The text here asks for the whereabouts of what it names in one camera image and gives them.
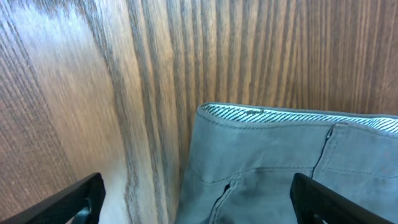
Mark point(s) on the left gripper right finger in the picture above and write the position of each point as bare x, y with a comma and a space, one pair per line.
314, 203

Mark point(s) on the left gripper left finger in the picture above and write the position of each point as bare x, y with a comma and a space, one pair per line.
81, 202

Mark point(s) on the grey shorts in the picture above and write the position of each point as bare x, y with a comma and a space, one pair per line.
243, 159

